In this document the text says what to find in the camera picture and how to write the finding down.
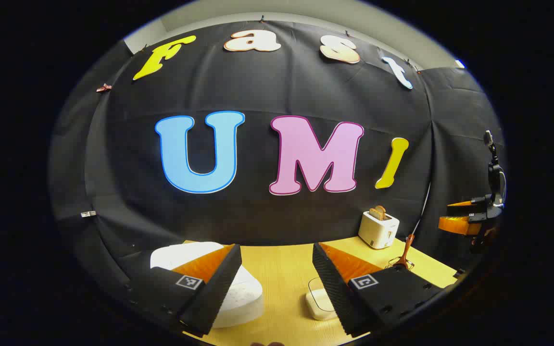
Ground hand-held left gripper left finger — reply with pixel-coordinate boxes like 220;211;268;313
123;244;242;337

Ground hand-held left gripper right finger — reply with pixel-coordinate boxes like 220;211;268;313
312;242;451;337

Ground white rice cooker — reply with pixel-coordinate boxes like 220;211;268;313
150;242;264;329

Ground brown wooden spoon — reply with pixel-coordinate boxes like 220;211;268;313
399;234;415;270

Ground clear wire chopstick holder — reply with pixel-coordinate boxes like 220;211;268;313
387;256;415;271

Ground white toaster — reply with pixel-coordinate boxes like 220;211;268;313
358;210;400;249

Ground black backdrop cloth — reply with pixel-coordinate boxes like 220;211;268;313
49;20;506;279

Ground black power cable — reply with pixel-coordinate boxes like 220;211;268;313
411;182;432;237

